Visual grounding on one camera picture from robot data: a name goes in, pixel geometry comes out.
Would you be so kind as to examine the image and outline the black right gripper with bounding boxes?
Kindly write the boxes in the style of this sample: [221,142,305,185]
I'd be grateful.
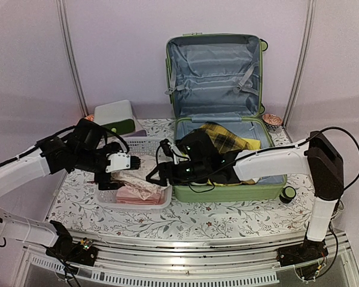
[145,160,209,187]

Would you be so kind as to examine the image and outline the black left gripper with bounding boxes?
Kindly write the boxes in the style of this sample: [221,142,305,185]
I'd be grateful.
[74,142,124,191]

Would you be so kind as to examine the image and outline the pink printed white garment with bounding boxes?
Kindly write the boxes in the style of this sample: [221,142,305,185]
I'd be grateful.
[111,155,166,194]

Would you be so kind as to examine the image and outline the white perforated plastic basket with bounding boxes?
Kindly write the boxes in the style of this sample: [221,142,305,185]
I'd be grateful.
[95,136,172,210]

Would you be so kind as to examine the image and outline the pink cloth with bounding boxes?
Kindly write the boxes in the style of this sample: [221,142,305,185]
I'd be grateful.
[115,186,165,206]

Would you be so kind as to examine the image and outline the yellow black plaid cloth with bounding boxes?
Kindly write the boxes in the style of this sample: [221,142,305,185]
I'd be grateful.
[193,122,249,154]

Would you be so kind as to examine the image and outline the green hard-shell suitcase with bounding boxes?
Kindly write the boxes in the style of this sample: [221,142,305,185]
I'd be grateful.
[166,34,287,203]

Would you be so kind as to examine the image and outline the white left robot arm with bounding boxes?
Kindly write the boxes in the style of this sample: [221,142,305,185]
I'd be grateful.
[0,118,141,259]

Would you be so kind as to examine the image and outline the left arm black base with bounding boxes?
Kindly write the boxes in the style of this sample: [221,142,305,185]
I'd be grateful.
[45,221,99,267]

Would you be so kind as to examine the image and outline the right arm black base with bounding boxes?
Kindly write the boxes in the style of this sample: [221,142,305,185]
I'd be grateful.
[276,239,328,267]

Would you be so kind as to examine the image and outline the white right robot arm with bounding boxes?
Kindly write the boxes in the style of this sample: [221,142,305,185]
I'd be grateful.
[146,130,345,261]

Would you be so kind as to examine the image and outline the purple drawer box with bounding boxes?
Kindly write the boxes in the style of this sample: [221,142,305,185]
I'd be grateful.
[134,130,147,137]

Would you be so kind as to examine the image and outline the white green drawer box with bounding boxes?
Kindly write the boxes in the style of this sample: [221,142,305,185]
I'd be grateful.
[93,100,137,135]

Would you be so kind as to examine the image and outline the floral white table mat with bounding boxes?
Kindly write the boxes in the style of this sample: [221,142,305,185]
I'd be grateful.
[48,118,321,241]

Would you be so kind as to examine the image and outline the yellow garment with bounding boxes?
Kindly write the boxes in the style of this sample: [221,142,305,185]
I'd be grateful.
[242,138,261,150]

